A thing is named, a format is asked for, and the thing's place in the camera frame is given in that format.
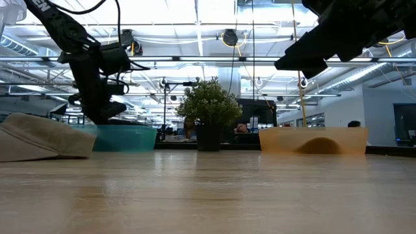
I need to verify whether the black boom stand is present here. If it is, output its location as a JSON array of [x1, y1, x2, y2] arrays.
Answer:
[[161, 80, 198, 144]]

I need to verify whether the yellow cable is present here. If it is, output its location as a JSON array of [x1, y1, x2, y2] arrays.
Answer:
[[291, 0, 308, 128]]

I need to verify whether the silver ventilation duct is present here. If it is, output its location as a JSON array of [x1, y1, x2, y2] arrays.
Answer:
[[317, 42, 416, 95]]

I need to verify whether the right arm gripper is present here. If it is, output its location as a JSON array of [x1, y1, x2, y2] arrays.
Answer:
[[274, 0, 391, 80]]

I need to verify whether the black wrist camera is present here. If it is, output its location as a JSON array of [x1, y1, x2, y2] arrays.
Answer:
[[98, 42, 131, 76]]

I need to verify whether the olive khaki baseball cap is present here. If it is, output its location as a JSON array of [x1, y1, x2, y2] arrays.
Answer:
[[0, 112, 98, 163]]

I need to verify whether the orange plastic bin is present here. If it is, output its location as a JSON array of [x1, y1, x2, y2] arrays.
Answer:
[[258, 126, 370, 155]]

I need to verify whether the teal plastic bin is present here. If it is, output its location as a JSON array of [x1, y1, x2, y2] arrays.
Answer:
[[70, 124, 159, 153]]

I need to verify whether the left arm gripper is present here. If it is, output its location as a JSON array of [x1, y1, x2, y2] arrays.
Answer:
[[69, 47, 129, 126]]

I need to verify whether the small potted green plant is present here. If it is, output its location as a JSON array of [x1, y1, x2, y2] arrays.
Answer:
[[175, 76, 244, 153]]

